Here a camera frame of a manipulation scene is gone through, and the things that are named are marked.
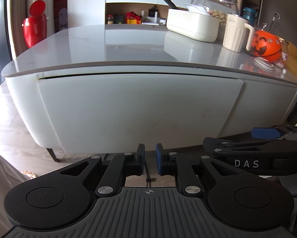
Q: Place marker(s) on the cartoon sticker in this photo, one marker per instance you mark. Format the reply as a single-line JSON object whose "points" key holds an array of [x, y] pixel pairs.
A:
{"points": [[63, 18]]}

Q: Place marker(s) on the white island cabinet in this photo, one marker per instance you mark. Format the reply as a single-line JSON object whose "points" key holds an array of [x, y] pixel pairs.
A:
{"points": [[143, 47]]}

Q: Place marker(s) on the teal cup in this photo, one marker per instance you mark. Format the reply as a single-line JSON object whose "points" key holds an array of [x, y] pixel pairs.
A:
{"points": [[250, 14]]}

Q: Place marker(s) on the green toy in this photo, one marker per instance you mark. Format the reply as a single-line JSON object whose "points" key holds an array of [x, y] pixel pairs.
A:
{"points": [[118, 19]]}

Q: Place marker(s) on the small red jar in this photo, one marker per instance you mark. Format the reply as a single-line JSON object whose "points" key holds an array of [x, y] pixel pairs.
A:
{"points": [[110, 19]]}

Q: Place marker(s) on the metal rod tool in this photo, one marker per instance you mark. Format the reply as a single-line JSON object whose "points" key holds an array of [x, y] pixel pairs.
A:
{"points": [[274, 19]]}

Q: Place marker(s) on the beige slipper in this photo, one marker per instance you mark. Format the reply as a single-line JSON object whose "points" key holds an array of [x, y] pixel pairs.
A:
{"points": [[29, 173]]}

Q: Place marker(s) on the red yellow toy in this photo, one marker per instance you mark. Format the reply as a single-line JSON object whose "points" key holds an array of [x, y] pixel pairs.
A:
{"points": [[133, 18]]}

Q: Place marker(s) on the white round lid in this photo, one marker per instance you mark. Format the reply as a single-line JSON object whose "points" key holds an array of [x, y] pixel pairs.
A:
{"points": [[263, 64]]}

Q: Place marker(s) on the red trash can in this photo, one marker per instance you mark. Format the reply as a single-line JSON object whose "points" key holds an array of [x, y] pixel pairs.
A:
{"points": [[34, 32]]}

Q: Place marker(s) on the orange pumpkin bucket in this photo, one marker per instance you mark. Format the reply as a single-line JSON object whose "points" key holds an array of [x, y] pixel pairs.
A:
{"points": [[264, 44]]}

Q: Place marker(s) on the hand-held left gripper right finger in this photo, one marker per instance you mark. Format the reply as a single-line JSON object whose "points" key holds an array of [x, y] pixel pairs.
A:
{"points": [[159, 158]]}

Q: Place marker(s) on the small black box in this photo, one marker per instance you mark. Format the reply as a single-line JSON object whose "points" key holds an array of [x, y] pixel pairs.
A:
{"points": [[151, 13]]}

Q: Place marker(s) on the white plastic packet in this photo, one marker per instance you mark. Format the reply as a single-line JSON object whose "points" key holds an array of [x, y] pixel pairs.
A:
{"points": [[198, 8]]}

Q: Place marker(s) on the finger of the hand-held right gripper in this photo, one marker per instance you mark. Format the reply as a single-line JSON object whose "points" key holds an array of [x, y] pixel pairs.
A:
{"points": [[210, 143], [264, 133]]}

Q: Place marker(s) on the small printed box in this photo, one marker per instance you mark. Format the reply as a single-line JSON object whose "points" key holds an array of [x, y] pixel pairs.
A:
{"points": [[284, 59]]}

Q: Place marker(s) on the white ribbed pitcher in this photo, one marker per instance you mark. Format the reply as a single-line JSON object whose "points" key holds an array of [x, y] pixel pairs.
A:
{"points": [[233, 34]]}

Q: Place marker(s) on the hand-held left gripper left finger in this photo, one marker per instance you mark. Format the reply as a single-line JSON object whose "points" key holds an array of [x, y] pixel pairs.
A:
{"points": [[139, 158]]}

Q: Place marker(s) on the pile of peanuts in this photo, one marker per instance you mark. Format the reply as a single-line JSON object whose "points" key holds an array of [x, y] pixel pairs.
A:
{"points": [[219, 16]]}

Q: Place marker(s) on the white rectangular container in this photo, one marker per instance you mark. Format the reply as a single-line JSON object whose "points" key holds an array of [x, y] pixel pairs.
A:
{"points": [[193, 27]]}

